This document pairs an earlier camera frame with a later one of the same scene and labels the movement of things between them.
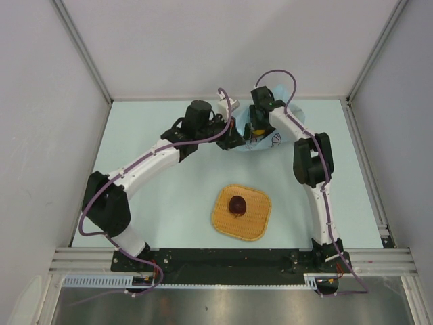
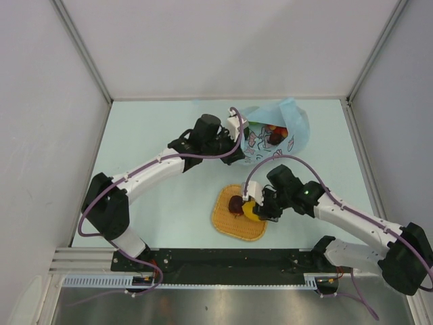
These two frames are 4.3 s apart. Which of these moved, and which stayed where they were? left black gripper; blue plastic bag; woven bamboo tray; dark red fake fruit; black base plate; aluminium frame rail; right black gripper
Moved: blue plastic bag; left black gripper; right black gripper
Stayed: dark red fake fruit; aluminium frame rail; black base plate; woven bamboo tray
